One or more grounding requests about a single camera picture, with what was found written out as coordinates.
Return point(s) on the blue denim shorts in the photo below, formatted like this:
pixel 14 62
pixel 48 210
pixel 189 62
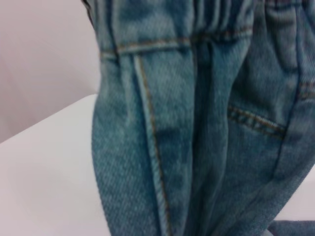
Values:
pixel 197 123

